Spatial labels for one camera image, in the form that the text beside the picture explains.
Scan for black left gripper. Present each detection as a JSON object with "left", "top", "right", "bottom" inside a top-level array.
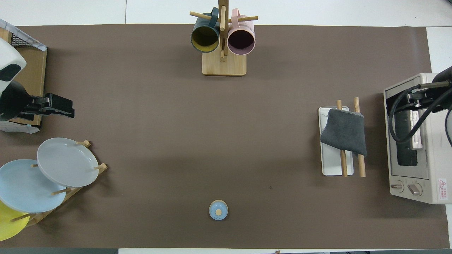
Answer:
[{"left": 0, "top": 80, "right": 76, "bottom": 121}]

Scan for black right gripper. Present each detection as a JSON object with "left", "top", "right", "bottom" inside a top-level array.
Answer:
[{"left": 386, "top": 66, "right": 452, "bottom": 115}]

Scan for purple and grey towel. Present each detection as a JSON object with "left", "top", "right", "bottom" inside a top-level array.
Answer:
[{"left": 320, "top": 108, "right": 368, "bottom": 157}]

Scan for wooden plate rack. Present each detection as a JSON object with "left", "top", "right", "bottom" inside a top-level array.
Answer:
[{"left": 11, "top": 140, "right": 108, "bottom": 227}]

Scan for white towel rack wooden bars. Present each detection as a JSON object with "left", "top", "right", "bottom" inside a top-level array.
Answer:
[{"left": 318, "top": 97, "right": 366, "bottom": 177}]

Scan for wooden shelf box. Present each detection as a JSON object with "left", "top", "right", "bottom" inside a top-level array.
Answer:
[{"left": 0, "top": 18, "right": 48, "bottom": 134}]

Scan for grey plate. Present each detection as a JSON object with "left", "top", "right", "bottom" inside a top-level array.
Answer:
[{"left": 37, "top": 138, "right": 100, "bottom": 187}]

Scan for beige toaster oven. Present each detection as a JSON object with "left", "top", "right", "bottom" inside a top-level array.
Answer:
[{"left": 384, "top": 73, "right": 452, "bottom": 204}]

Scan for light blue plate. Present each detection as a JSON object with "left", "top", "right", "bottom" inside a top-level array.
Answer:
[{"left": 0, "top": 159, "right": 67, "bottom": 213}]

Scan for yellow plate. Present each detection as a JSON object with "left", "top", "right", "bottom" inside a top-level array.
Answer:
[{"left": 0, "top": 200, "right": 30, "bottom": 241}]

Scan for brown table mat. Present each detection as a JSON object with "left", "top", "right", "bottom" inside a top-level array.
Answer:
[{"left": 0, "top": 24, "right": 450, "bottom": 249}]

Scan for dark teal mug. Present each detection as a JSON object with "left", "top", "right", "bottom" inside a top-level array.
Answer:
[{"left": 191, "top": 7, "right": 221, "bottom": 53}]

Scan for wooden mug tree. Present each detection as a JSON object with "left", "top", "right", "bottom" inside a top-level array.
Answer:
[{"left": 190, "top": 0, "right": 258, "bottom": 76}]

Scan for pink mug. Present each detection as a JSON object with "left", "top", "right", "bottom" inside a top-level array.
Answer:
[{"left": 227, "top": 9, "right": 256, "bottom": 56}]

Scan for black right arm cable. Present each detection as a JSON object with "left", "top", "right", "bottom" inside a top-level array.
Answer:
[{"left": 388, "top": 82, "right": 452, "bottom": 145}]

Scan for black wire basket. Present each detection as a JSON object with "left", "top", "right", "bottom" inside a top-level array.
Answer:
[{"left": 11, "top": 33, "right": 29, "bottom": 48}]

